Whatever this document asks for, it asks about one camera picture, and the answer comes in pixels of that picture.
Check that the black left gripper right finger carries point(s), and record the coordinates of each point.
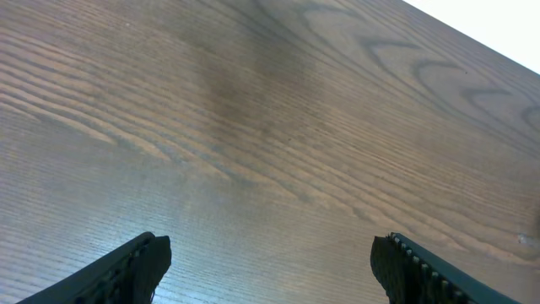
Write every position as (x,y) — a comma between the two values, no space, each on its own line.
(411,274)

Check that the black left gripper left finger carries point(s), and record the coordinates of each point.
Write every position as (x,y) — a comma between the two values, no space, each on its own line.
(129,274)

